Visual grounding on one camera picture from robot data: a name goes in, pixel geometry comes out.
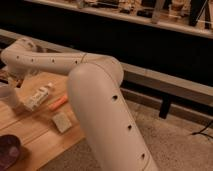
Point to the beige sponge block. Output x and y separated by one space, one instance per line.
62 122

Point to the dark purple bowl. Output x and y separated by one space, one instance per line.
9 151

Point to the wooden table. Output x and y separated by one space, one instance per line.
40 139

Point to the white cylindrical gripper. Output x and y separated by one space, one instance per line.
15 73

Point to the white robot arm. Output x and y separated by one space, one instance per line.
93 88

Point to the orange carrot toy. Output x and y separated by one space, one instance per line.
59 102

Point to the wooden background shelf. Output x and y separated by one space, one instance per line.
128 17

